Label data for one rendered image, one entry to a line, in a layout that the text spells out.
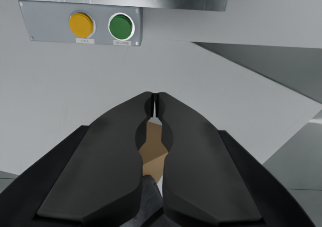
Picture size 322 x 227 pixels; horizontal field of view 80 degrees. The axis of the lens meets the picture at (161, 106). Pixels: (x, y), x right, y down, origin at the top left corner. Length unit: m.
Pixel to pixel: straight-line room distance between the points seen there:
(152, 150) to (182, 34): 0.30
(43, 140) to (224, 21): 0.64
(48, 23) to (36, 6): 0.03
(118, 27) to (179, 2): 0.12
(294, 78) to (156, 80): 1.40
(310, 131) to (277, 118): 1.55
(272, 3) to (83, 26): 0.40
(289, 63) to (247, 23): 1.21
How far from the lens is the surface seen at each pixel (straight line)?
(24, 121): 0.73
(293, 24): 0.58
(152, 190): 0.53
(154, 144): 0.54
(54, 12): 0.42
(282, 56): 1.66
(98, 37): 0.40
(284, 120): 0.72
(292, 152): 2.34
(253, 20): 0.53
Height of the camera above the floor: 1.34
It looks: 57 degrees down
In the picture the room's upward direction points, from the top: 179 degrees clockwise
